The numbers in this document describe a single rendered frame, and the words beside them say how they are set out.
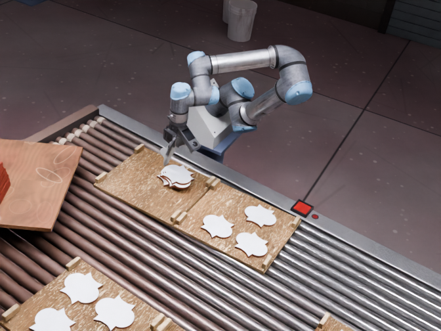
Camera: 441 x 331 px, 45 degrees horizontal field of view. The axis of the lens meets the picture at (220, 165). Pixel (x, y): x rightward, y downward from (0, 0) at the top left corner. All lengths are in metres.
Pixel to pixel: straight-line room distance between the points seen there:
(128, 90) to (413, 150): 2.48
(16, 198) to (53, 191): 0.14
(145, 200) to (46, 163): 0.43
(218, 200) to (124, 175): 0.43
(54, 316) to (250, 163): 2.49
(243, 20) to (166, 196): 3.70
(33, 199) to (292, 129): 2.83
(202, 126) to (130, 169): 0.45
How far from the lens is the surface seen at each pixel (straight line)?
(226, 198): 2.31
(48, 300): 1.95
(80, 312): 1.90
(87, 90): 4.82
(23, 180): 2.25
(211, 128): 2.65
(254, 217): 2.23
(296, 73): 2.22
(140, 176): 2.39
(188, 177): 2.32
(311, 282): 2.09
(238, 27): 5.80
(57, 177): 2.24
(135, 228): 2.18
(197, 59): 2.18
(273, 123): 4.57
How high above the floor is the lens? 2.46
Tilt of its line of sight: 38 degrees down
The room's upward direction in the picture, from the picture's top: 7 degrees clockwise
